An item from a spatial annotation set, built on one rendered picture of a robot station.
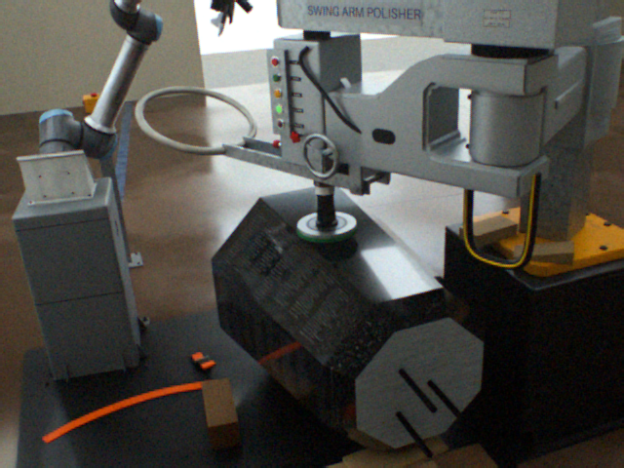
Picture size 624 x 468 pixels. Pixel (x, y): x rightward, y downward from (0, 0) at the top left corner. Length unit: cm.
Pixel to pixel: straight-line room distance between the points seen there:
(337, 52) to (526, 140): 67
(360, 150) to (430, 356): 67
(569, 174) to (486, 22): 90
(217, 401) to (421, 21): 173
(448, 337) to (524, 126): 68
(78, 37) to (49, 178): 600
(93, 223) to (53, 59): 618
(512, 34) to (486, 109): 22
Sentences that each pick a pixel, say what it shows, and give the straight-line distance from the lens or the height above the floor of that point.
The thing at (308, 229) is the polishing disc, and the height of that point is 91.
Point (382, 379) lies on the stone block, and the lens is 204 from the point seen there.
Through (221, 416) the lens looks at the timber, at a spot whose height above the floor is 13.
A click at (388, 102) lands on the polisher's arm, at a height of 141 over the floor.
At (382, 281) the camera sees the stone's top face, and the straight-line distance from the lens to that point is 211.
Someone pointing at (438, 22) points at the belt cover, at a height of 164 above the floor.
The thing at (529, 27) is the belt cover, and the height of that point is 164.
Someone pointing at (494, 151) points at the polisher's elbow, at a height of 131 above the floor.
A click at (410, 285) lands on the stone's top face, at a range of 209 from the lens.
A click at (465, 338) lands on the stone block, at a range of 212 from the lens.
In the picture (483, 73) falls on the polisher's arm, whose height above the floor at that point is 152.
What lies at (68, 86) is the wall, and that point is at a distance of 910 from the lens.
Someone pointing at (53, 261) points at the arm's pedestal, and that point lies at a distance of 310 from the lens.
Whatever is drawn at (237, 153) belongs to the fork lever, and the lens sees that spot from 252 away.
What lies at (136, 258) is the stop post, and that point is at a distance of 442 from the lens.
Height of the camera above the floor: 187
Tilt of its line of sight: 25 degrees down
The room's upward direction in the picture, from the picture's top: 3 degrees counter-clockwise
